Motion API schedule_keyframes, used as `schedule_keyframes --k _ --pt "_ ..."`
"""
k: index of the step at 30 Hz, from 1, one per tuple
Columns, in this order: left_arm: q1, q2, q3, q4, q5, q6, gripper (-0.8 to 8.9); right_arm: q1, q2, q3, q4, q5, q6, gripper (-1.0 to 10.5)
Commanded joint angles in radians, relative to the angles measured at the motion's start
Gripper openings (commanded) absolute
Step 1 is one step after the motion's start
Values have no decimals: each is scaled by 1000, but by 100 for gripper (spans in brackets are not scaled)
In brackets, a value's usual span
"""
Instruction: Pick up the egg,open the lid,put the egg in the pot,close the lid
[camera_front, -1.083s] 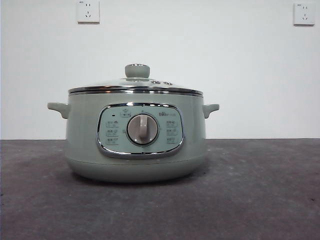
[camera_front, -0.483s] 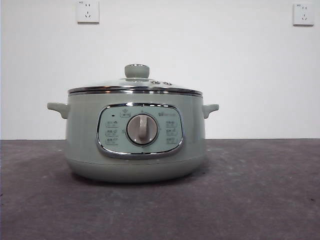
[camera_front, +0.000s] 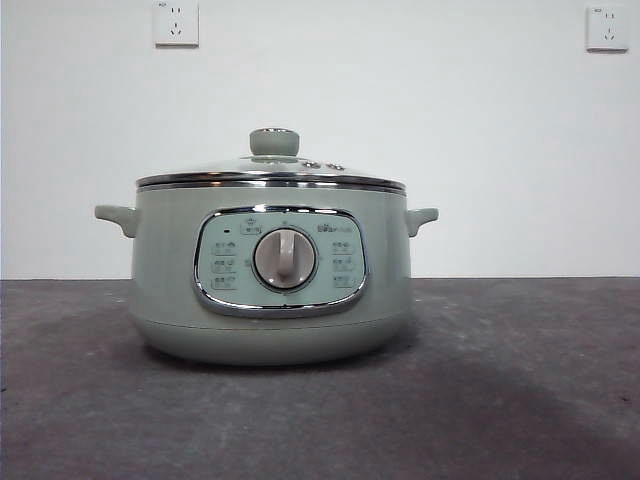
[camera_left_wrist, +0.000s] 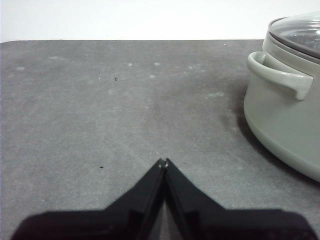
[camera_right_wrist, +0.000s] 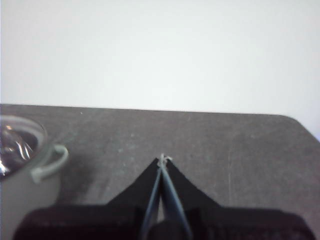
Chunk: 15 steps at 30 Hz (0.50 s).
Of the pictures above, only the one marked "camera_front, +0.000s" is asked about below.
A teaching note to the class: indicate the white wall socket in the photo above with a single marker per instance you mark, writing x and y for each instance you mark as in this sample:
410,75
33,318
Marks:
607,29
176,24

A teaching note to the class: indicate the glass lid with green knob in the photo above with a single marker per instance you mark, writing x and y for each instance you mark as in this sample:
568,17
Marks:
274,142

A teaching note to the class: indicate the pale green electric pot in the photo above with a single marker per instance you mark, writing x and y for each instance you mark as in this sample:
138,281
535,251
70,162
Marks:
165,275

